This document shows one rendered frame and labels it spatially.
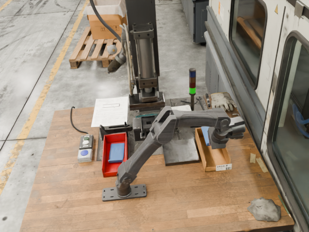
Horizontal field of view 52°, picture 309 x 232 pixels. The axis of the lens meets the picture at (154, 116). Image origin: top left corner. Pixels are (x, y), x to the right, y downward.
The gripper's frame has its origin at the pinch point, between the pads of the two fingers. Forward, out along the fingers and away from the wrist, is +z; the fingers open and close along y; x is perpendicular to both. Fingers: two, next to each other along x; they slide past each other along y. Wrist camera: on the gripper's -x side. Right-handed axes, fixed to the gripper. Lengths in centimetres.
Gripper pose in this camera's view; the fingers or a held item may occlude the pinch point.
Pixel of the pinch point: (213, 143)
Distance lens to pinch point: 155.4
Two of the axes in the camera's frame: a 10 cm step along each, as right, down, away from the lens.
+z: -0.1, 3.8, 9.3
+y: -0.9, -9.2, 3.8
